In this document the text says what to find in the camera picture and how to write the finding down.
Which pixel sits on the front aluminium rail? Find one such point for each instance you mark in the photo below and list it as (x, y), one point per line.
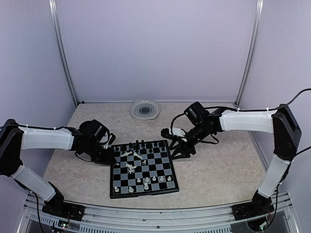
(213, 219)

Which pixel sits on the right aluminium frame post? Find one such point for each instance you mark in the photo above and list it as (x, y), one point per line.
(251, 52)

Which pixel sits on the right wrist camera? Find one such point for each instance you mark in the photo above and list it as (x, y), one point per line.
(174, 133)

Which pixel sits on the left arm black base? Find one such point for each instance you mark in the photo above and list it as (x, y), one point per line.
(58, 207)

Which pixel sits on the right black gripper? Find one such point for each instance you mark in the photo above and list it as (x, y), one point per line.
(182, 147)

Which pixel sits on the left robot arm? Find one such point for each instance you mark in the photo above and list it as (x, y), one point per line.
(91, 138)

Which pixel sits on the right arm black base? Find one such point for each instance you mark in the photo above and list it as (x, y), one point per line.
(259, 205)

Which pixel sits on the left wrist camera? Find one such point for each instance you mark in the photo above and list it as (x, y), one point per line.
(108, 140)

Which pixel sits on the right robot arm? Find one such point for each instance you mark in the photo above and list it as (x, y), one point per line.
(277, 121)

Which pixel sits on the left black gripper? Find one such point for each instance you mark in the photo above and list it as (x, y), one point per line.
(108, 158)

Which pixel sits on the left aluminium frame post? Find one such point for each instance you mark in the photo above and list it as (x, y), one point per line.
(61, 51)

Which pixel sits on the black white chess board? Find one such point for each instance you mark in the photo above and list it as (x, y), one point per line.
(159, 163)

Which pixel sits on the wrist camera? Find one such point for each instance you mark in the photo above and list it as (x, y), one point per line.
(174, 133)
(108, 140)

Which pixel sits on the white bishop piece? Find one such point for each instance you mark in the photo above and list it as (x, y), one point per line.
(131, 168)

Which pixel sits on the aluminium frame post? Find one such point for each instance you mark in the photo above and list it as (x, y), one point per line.
(61, 51)
(251, 52)

